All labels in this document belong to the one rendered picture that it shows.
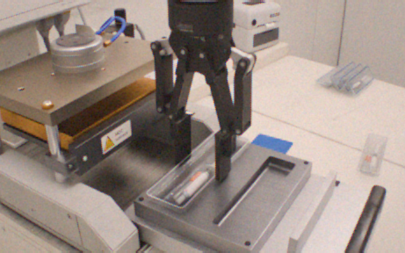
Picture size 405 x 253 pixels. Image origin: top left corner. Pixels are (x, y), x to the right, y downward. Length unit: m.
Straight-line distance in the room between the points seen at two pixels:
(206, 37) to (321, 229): 0.27
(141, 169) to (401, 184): 0.63
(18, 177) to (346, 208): 0.45
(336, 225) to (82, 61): 0.41
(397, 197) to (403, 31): 2.06
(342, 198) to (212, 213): 0.19
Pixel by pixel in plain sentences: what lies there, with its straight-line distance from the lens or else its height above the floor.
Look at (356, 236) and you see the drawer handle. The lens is 0.50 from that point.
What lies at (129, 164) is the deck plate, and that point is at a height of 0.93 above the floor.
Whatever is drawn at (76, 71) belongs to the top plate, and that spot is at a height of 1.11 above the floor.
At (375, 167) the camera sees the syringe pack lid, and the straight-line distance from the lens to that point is 1.07.
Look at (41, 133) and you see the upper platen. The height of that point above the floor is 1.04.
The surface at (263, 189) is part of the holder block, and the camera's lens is 0.59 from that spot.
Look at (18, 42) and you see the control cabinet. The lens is 0.79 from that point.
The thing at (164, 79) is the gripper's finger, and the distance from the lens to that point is 0.55.
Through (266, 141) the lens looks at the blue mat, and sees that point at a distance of 1.14.
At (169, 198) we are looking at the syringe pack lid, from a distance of 0.53.
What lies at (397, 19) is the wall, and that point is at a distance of 2.99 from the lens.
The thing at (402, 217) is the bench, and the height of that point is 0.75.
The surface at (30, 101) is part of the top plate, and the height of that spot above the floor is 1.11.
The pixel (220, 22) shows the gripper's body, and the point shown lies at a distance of 0.47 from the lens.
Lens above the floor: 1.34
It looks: 30 degrees down
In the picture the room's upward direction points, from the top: straight up
